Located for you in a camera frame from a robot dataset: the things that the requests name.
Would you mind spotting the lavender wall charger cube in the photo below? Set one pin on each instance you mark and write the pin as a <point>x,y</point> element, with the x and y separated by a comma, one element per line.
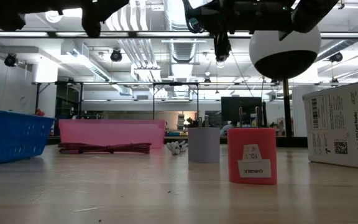
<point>204,144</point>

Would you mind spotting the white globe lamp shade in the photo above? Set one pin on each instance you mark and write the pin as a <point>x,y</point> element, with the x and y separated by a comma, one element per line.
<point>284,53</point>

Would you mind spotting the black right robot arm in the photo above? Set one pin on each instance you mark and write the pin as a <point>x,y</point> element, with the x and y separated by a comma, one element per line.
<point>312,12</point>

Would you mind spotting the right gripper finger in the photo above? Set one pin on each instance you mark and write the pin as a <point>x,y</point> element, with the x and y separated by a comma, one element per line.
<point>222,46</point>

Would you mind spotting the pink wall charger cube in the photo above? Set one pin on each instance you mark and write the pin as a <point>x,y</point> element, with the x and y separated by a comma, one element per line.
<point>250,137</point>

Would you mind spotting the black round lamp base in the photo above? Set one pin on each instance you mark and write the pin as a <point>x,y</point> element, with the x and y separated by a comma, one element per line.
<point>291,141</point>

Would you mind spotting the black aluminium rig frame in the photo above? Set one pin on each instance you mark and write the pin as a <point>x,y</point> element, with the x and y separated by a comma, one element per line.
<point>166,34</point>

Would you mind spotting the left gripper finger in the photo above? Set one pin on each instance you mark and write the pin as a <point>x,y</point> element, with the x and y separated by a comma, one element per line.
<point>92,28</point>

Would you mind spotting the black background monitor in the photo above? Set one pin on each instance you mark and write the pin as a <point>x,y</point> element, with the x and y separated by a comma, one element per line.
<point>238,107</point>

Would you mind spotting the pink translucent plastic bin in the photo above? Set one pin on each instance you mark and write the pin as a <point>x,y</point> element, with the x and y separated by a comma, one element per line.
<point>110,132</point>

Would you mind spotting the black lamp pole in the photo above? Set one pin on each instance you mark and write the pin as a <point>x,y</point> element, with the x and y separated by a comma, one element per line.
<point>287,105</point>

